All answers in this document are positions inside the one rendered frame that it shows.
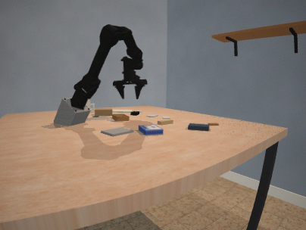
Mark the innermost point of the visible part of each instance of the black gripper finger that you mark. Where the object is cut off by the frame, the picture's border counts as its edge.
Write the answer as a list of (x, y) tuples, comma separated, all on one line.
[(121, 90), (138, 89)]

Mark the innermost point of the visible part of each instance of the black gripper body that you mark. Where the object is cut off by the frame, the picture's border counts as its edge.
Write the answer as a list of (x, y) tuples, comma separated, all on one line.
[(129, 75)]

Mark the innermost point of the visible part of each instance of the blue flat box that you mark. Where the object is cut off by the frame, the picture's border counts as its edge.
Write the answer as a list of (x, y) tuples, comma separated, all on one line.
[(151, 130)]

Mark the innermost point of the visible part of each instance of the wooden ball maze tray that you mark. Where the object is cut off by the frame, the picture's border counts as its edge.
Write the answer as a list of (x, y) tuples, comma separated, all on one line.
[(120, 117)]

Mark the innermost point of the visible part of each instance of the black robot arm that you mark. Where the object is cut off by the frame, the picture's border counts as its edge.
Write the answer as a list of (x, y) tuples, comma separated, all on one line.
[(110, 35)]

